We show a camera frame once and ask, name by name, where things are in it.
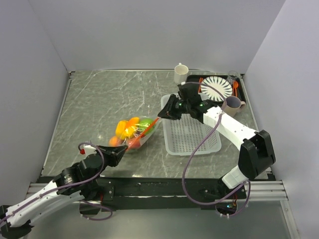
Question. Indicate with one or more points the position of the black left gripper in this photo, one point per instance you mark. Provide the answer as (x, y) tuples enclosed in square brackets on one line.
[(115, 154)]

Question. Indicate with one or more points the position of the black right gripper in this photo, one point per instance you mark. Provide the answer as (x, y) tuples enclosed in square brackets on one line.
[(166, 113)]

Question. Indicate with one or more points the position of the peach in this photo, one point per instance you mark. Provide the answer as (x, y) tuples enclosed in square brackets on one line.
[(133, 143), (115, 141)]

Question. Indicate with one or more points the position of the orange yellow mango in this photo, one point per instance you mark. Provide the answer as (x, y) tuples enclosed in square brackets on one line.
[(129, 127)]

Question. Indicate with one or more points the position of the green apple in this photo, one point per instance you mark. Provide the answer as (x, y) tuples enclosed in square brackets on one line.
[(144, 124)]

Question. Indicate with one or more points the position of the clear zip bag orange zipper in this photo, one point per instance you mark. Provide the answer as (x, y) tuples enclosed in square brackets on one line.
[(140, 135)]

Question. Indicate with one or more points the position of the white plastic perforated basket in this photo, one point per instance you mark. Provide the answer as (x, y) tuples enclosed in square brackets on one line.
[(182, 137)]

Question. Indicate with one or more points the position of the yellow bell pepper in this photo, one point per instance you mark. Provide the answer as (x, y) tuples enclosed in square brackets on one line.
[(120, 127)]

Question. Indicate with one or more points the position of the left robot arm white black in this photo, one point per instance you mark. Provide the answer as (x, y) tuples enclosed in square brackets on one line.
[(75, 183)]

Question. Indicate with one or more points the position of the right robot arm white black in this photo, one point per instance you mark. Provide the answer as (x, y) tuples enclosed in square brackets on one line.
[(256, 153)]

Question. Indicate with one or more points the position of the white ceramic mug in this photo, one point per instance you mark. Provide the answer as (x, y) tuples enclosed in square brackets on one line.
[(180, 73)]

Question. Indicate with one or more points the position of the orange plastic fork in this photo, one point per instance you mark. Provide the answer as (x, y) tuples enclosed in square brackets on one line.
[(200, 83)]

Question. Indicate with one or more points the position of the black white striped plate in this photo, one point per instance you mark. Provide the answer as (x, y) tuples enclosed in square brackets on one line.
[(216, 88)]

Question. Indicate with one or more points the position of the beige mug purple inside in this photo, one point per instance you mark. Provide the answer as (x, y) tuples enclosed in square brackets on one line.
[(232, 105)]

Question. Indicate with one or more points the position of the black rectangular tray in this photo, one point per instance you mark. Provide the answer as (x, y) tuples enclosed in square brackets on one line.
[(240, 91)]

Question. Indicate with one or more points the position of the orange plastic spoon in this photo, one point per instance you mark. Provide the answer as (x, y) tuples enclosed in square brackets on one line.
[(235, 87)]

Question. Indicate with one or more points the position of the clear glass cup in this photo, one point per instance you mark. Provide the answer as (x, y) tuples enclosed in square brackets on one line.
[(232, 76)]

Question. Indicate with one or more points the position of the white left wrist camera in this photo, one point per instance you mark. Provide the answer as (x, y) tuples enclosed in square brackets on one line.
[(86, 149)]

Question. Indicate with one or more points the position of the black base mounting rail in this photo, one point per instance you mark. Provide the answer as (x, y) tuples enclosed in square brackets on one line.
[(158, 193)]

